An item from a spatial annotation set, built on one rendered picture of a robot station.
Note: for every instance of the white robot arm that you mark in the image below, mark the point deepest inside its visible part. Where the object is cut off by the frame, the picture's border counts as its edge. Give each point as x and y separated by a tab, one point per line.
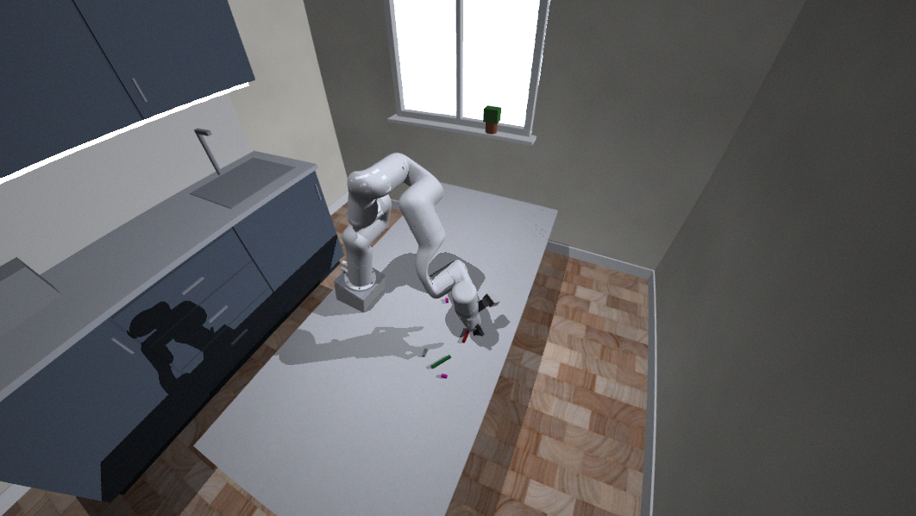
368	200

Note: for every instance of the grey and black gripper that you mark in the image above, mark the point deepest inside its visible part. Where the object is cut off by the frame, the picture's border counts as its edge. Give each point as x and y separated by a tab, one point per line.
472	323

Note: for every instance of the green rod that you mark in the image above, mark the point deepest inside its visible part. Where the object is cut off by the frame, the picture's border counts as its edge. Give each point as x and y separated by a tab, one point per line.
441	361

